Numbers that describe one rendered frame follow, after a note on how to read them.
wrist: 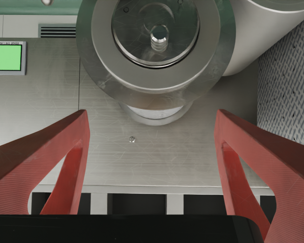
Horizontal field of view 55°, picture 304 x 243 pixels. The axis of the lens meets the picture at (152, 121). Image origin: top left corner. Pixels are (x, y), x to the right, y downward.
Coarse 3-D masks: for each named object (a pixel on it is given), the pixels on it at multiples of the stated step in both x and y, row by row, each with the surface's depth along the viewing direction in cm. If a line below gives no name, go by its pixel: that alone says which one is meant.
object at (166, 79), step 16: (112, 0) 26; (208, 0) 26; (96, 16) 26; (208, 16) 26; (96, 32) 26; (112, 32) 26; (208, 32) 26; (96, 48) 26; (112, 48) 26; (208, 48) 26; (112, 64) 26; (128, 64) 26; (176, 64) 26; (192, 64) 26; (128, 80) 26; (144, 80) 26; (160, 80) 26; (176, 80) 26
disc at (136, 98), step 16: (96, 0) 27; (224, 0) 27; (80, 16) 27; (224, 16) 27; (80, 32) 27; (224, 32) 27; (80, 48) 27; (192, 48) 27; (224, 48) 27; (96, 64) 27; (208, 64) 27; (224, 64) 27; (96, 80) 27; (112, 80) 27; (192, 80) 26; (208, 80) 26; (112, 96) 27; (128, 96) 26; (144, 96) 26; (160, 96) 26; (176, 96) 26; (192, 96) 26
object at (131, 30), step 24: (120, 0) 25; (144, 0) 25; (168, 0) 25; (192, 0) 25; (120, 24) 25; (144, 24) 25; (168, 24) 25; (192, 24) 25; (120, 48) 25; (144, 48) 25; (168, 48) 25
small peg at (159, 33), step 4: (160, 24) 22; (152, 28) 22; (156, 28) 22; (160, 28) 22; (164, 28) 22; (152, 32) 22; (156, 32) 22; (160, 32) 22; (164, 32) 22; (168, 32) 22; (152, 36) 22; (156, 36) 22; (160, 36) 22; (164, 36) 22; (168, 36) 22; (152, 40) 22; (156, 40) 22; (160, 40) 22; (164, 40) 22; (152, 44) 23; (156, 44) 23; (160, 44) 23; (164, 44) 23; (152, 48) 24; (156, 48) 24; (160, 48) 24; (164, 48) 24; (160, 52) 25
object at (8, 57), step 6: (0, 48) 60; (6, 48) 60; (12, 48) 60; (18, 48) 60; (0, 54) 59; (6, 54) 59; (12, 54) 59; (18, 54) 59; (0, 60) 59; (6, 60) 59; (12, 60) 59; (18, 60) 59; (0, 66) 59; (6, 66) 59; (12, 66) 59; (18, 66) 59
